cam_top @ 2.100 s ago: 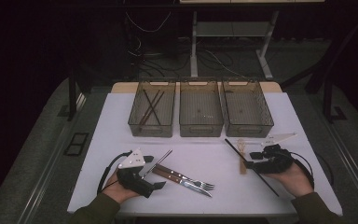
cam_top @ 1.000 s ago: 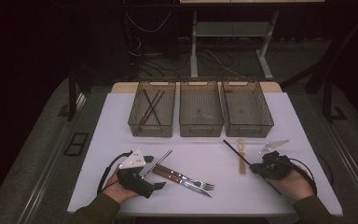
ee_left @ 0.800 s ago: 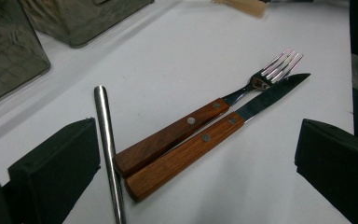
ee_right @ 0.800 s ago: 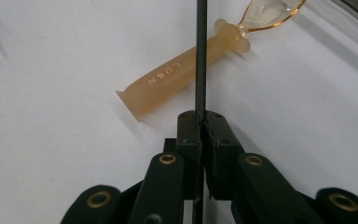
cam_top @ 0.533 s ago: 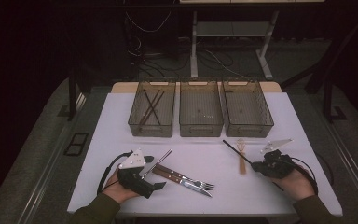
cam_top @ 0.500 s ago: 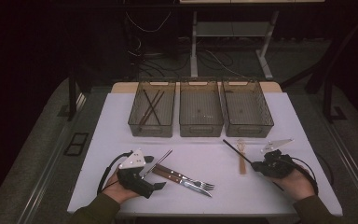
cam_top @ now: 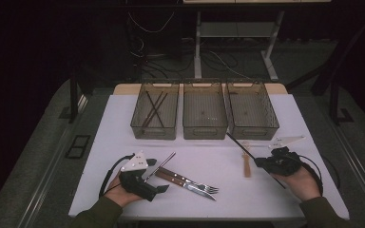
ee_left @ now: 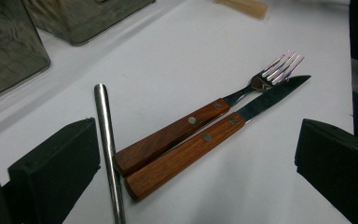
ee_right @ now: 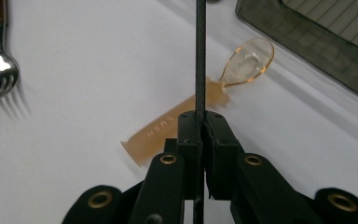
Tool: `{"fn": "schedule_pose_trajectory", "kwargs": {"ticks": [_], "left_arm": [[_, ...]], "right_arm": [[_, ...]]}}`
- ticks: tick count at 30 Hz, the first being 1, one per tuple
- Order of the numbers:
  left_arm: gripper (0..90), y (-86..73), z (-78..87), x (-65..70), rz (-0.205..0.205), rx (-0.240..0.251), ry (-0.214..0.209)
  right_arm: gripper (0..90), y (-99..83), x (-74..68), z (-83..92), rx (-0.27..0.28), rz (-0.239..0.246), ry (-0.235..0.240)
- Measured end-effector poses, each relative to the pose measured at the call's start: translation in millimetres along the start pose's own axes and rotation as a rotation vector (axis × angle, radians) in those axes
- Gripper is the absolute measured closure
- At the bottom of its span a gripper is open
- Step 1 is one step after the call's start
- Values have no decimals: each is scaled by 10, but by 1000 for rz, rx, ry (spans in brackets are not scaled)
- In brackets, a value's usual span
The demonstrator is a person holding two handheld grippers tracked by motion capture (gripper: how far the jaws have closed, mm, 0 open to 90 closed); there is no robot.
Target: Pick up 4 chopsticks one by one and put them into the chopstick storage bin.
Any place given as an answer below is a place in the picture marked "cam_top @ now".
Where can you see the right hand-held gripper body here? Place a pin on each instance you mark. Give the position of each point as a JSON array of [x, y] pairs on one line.
[[285, 163]]

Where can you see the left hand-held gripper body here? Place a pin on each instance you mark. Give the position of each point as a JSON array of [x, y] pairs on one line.
[[136, 183]]

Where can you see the transparent grey plastic bin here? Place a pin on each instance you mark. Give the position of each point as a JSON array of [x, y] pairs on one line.
[[204, 133], [155, 133]]

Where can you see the person's left hand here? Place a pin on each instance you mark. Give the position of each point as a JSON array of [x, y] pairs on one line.
[[117, 194]]

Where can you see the person's right hand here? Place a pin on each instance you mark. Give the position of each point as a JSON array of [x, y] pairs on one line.
[[304, 186]]

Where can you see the black metal stand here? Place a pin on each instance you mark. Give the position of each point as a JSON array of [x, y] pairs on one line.
[[73, 101], [334, 104]]

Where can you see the light wooden board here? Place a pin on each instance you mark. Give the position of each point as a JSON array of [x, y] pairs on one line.
[[123, 89]]

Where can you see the white desk with metal legs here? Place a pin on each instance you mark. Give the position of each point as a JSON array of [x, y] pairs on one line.
[[197, 47]]

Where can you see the metal floor rail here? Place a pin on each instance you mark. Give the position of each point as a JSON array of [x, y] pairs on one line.
[[358, 171], [53, 164]]

